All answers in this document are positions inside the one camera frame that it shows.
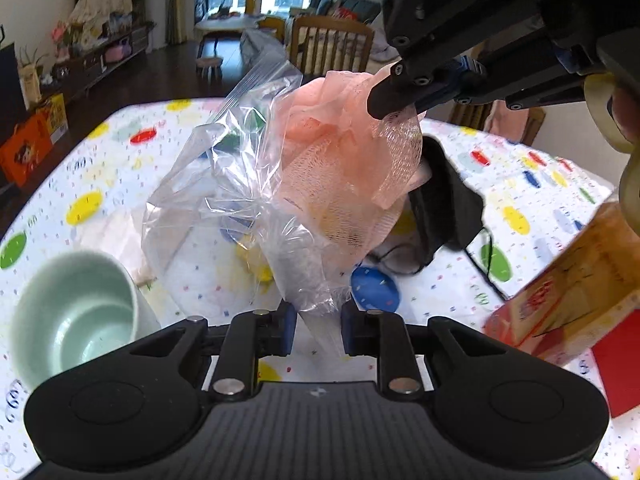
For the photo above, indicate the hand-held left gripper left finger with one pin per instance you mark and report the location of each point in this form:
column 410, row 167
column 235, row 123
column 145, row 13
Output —
column 287, row 331

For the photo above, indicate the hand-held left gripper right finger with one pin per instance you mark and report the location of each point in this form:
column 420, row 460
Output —
column 351, row 332

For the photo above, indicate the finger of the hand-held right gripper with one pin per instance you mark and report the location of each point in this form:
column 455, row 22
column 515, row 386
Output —
column 400, row 90

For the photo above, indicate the peach mesh bath sponge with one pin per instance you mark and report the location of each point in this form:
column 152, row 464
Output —
column 340, row 160

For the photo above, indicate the clear plastic zip bag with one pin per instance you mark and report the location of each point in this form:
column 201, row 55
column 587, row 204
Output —
column 210, row 210

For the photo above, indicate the person's right hand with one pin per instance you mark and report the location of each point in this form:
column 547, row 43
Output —
column 629, row 110

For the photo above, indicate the wooden chair with towel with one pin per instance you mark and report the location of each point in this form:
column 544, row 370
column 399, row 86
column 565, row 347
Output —
column 470, row 115

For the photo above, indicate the wooden dining chair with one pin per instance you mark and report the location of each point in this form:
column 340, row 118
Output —
column 330, row 45

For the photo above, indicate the sofa with cream cover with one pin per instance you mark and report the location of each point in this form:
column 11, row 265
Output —
column 360, row 10

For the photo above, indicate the pink towel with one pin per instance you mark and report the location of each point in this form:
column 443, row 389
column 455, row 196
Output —
column 507, row 120

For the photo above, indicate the black face mask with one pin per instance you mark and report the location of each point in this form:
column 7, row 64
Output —
column 445, row 200

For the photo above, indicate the translucent tape roll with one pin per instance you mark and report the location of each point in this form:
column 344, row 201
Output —
column 600, row 105

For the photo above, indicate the small yellow chair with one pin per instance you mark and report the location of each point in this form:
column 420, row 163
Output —
column 272, row 27

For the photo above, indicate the grey cloth pile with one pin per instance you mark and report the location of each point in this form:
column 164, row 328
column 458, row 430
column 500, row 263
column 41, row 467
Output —
column 262, row 45

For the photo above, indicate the low round table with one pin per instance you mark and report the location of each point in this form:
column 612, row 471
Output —
column 225, row 27

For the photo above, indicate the small wooden stool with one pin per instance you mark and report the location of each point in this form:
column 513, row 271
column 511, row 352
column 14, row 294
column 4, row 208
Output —
column 209, row 64

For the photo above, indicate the pale green mug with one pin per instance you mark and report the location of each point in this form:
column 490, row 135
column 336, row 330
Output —
column 75, row 310

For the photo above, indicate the orange juice bottle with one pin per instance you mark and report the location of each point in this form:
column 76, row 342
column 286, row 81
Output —
column 575, row 280

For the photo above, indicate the grey and yellow curtain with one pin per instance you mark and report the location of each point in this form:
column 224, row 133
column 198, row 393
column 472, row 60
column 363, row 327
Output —
column 181, row 0

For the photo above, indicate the red cardboard box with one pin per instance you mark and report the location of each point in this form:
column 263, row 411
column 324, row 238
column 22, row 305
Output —
column 622, row 365

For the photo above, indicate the dark tv cabinet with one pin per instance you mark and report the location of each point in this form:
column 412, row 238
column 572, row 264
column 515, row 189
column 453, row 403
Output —
column 100, row 60

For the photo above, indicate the yellow box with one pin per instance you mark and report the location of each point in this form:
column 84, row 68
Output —
column 55, row 115

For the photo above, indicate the orange paper bag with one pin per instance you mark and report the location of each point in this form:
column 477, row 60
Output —
column 25, row 150

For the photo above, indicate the black television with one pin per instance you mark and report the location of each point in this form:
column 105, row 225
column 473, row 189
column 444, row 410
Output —
column 10, row 100

